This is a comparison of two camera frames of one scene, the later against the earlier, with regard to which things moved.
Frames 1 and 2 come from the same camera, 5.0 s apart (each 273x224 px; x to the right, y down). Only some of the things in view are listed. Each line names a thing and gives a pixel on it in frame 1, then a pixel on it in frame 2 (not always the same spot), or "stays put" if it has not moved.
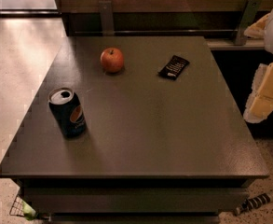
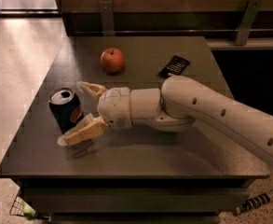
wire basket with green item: (22, 209) stays put
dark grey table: (166, 141) stays put
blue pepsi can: (67, 112) stays put
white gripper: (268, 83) -> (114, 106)
